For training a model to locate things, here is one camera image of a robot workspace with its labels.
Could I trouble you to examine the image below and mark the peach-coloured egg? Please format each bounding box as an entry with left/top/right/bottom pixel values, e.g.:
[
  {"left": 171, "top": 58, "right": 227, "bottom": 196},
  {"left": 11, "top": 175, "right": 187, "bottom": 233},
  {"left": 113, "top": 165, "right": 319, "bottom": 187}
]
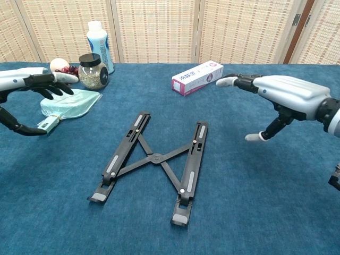
[{"left": 49, "top": 57, "right": 70, "bottom": 72}]

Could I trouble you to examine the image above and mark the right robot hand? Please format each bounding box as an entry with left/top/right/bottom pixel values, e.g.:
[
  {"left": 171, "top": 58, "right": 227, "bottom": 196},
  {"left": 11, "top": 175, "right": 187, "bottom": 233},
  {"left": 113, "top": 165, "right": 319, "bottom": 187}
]
[{"left": 215, "top": 73, "right": 333, "bottom": 143}]

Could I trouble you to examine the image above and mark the black folding stand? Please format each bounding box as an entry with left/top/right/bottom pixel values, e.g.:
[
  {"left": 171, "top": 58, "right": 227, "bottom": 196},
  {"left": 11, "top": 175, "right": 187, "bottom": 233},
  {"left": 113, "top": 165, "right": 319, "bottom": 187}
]
[{"left": 87, "top": 110, "right": 209, "bottom": 227}]

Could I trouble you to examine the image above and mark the bamboo folding screen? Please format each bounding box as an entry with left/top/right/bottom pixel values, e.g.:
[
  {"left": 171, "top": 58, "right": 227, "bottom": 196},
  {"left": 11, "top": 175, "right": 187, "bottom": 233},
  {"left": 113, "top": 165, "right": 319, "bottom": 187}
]
[{"left": 0, "top": 0, "right": 340, "bottom": 64}]

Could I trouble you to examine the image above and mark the red grape bunch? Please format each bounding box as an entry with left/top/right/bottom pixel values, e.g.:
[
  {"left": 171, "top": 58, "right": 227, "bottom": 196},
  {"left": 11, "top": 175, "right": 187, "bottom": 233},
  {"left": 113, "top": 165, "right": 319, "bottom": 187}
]
[{"left": 54, "top": 65, "right": 80, "bottom": 77}]

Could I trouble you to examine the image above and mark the white toothpaste box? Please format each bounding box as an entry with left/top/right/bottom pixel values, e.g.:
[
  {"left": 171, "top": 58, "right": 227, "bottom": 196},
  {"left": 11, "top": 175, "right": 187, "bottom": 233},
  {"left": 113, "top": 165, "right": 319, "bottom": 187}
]
[{"left": 171, "top": 60, "right": 224, "bottom": 97}]

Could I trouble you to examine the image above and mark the blue table cloth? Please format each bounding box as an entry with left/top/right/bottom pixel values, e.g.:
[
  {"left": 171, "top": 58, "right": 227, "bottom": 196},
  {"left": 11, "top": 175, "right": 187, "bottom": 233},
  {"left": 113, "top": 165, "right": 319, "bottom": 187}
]
[{"left": 0, "top": 62, "right": 340, "bottom": 255}]

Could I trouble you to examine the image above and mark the mint green bagged dustpan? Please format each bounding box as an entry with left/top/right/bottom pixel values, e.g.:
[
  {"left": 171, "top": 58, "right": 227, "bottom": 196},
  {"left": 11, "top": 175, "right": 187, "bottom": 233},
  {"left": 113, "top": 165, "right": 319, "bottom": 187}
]
[{"left": 36, "top": 88, "right": 103, "bottom": 136}]

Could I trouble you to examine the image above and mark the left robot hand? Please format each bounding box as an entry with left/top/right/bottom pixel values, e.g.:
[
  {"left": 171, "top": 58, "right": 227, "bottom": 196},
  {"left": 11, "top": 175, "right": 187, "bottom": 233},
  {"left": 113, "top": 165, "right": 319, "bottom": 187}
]
[{"left": 0, "top": 66, "right": 80, "bottom": 137}]

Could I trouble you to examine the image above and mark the white bottle blue label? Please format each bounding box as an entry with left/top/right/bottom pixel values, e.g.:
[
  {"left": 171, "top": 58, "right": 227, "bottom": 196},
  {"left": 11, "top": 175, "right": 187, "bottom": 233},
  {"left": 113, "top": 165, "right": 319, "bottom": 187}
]
[{"left": 87, "top": 20, "right": 116, "bottom": 75}]

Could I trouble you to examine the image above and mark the glass jar black lid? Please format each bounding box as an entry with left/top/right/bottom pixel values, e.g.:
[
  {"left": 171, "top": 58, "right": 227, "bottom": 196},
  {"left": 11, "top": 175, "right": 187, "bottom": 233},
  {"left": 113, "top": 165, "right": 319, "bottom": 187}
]
[{"left": 78, "top": 53, "right": 109, "bottom": 90}]

